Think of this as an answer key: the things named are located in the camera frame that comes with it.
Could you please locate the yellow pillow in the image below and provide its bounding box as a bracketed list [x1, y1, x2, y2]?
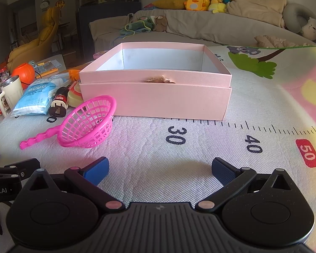
[152, 0, 186, 10]

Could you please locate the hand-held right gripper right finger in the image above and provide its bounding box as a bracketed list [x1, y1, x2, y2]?
[195, 157, 298, 213]

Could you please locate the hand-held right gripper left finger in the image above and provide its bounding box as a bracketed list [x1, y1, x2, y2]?
[22, 157, 125, 213]

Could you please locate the white mug with handle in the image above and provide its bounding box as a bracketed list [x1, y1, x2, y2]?
[0, 75, 24, 117]

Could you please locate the pink cardboard box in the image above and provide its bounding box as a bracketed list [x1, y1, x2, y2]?
[79, 42, 232, 120]

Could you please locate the white bear plush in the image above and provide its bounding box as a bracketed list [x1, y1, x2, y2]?
[301, 17, 316, 42]

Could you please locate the yellow duck plush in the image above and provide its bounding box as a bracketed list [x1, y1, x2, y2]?
[184, 0, 210, 12]

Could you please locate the grey sofa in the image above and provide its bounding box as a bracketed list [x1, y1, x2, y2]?
[89, 8, 316, 54]

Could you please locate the cream red round toy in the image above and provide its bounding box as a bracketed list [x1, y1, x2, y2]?
[67, 80, 84, 108]

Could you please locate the grey neck pillow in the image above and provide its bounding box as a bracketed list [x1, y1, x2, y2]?
[283, 3, 316, 34]

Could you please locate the black bottle with red label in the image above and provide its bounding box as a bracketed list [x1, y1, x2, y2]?
[48, 86, 70, 118]

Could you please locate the pink plastic basket scoop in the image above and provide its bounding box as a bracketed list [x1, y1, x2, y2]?
[20, 95, 117, 149]

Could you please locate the beige padded jacket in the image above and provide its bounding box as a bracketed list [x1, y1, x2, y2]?
[254, 35, 316, 49]

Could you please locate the blue tissue packet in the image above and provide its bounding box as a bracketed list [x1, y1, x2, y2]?
[11, 80, 57, 117]

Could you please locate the orange ball toy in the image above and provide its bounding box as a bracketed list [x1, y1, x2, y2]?
[11, 63, 36, 85]

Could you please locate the beige pillow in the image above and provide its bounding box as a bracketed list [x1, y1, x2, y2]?
[227, 0, 287, 28]

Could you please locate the dark cabinet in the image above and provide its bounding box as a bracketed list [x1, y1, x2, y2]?
[78, 2, 143, 59]

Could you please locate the yellow chair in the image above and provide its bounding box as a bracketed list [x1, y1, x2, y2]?
[8, 7, 60, 67]

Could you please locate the brown rabbit plush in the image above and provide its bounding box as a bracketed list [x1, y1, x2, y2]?
[154, 14, 168, 32]

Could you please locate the yellow chick plush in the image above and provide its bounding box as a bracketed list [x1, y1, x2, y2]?
[206, 0, 227, 14]

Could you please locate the green plush with yellow cord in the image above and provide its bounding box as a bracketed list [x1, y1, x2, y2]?
[120, 16, 156, 36]

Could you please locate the book with yellow pencils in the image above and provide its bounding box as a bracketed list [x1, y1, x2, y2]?
[35, 59, 62, 79]

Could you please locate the printed play mat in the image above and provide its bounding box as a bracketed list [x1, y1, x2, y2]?
[0, 45, 316, 253]

